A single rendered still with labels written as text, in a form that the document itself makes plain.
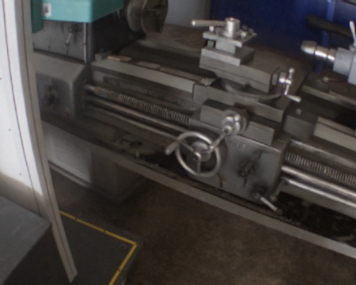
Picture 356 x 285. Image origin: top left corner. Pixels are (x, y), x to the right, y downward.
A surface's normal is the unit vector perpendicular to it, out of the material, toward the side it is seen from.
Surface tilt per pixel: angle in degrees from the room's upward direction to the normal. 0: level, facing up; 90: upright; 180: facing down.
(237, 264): 0
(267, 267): 0
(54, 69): 32
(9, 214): 0
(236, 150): 90
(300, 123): 90
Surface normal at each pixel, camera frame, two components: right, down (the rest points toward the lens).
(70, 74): -0.19, -0.43
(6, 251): 0.07, -0.81
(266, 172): -0.48, 0.48
